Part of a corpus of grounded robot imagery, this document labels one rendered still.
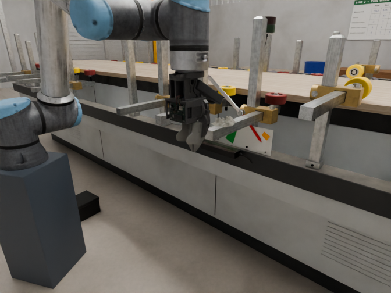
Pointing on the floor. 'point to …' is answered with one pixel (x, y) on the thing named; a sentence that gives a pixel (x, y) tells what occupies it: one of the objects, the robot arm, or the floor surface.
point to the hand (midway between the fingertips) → (195, 146)
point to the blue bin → (314, 67)
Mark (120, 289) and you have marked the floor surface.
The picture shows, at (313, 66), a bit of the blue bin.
